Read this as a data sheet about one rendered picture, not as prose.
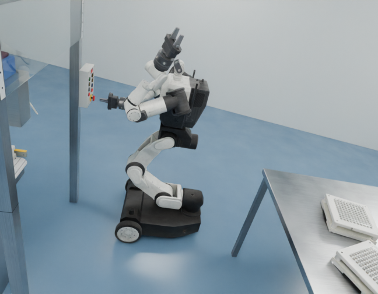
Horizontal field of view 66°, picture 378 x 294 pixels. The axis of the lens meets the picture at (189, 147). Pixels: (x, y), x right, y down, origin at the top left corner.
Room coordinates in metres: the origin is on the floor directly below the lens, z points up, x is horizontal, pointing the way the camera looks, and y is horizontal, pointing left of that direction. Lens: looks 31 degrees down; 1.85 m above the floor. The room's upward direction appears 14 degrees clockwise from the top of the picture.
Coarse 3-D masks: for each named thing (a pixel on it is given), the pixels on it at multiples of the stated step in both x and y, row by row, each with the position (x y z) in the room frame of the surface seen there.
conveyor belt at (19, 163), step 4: (16, 160) 1.10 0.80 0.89; (20, 160) 1.10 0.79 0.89; (24, 160) 1.12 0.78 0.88; (16, 164) 1.07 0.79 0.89; (20, 164) 1.08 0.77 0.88; (24, 164) 1.10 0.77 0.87; (16, 168) 1.05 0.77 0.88; (20, 168) 1.07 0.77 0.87; (16, 172) 1.03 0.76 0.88; (16, 176) 1.02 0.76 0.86
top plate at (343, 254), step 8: (368, 240) 1.12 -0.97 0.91; (344, 248) 1.02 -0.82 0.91; (352, 248) 1.04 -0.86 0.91; (360, 248) 1.05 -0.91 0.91; (376, 248) 1.08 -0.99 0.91; (344, 256) 0.98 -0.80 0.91; (352, 264) 0.94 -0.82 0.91; (368, 264) 0.96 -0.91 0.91; (360, 272) 0.90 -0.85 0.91; (368, 280) 0.87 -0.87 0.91; (376, 280) 0.88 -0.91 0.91; (376, 288) 0.84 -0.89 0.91
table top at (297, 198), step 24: (288, 192) 1.46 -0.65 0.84; (312, 192) 1.53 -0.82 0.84; (336, 192) 1.59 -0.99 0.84; (360, 192) 1.67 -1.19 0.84; (288, 216) 1.24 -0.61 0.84; (312, 216) 1.29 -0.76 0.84; (288, 240) 1.10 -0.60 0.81; (312, 240) 1.10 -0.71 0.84; (336, 240) 1.15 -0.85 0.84; (312, 264) 0.95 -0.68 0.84; (312, 288) 0.82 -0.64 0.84; (336, 288) 0.85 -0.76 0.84
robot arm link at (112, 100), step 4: (108, 96) 1.86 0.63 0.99; (112, 96) 1.88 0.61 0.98; (116, 96) 1.90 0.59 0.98; (108, 100) 1.86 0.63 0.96; (112, 100) 1.87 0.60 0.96; (116, 100) 1.87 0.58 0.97; (120, 100) 1.87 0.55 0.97; (108, 104) 1.86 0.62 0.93; (112, 104) 1.87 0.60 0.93; (116, 104) 1.87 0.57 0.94; (120, 104) 1.86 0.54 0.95; (108, 108) 1.86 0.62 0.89; (120, 108) 1.87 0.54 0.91
